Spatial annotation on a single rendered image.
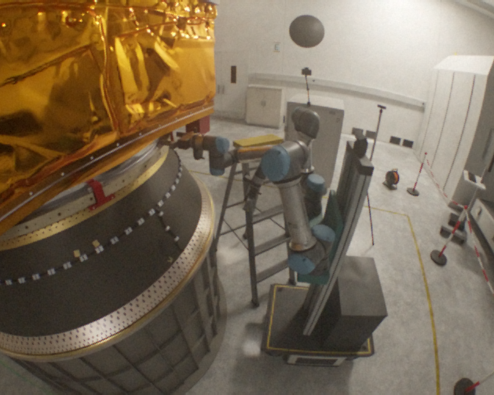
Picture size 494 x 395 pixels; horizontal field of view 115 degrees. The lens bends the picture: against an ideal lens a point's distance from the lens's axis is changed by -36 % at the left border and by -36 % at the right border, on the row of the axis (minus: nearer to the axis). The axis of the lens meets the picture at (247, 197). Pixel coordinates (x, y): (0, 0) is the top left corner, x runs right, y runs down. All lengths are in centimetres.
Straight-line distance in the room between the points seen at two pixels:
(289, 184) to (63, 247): 94
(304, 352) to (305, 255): 118
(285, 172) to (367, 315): 116
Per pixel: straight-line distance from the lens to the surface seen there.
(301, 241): 98
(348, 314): 166
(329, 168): 427
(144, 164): 120
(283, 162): 83
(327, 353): 207
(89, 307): 118
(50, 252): 112
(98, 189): 103
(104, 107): 108
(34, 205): 100
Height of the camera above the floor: 216
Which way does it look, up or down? 32 degrees down
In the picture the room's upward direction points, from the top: 2 degrees clockwise
